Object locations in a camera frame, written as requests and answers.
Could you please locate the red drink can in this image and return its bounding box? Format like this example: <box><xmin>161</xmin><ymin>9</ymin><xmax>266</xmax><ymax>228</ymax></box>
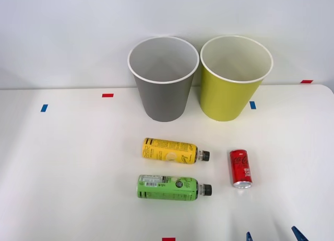
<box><xmin>229</xmin><ymin>149</ymin><xmax>254</xmax><ymax>190</ymax></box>

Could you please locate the green label plastic bottle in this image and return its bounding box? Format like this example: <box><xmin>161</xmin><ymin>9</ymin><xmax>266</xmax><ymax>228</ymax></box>
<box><xmin>137</xmin><ymin>174</ymin><xmax>213</xmax><ymax>202</ymax></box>

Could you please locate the yellow label plastic bottle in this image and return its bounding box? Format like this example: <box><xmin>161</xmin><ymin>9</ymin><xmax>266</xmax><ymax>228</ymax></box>
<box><xmin>141</xmin><ymin>137</ymin><xmax>211</xmax><ymax>165</ymax></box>

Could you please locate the yellow-green plastic waste bin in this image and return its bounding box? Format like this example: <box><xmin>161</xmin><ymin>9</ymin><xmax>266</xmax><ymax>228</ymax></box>
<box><xmin>199</xmin><ymin>35</ymin><xmax>274</xmax><ymax>122</ymax></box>

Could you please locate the grey plastic waste bin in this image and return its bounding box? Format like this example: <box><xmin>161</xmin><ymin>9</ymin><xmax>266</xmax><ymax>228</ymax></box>
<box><xmin>127</xmin><ymin>36</ymin><xmax>201</xmax><ymax>123</ymax></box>

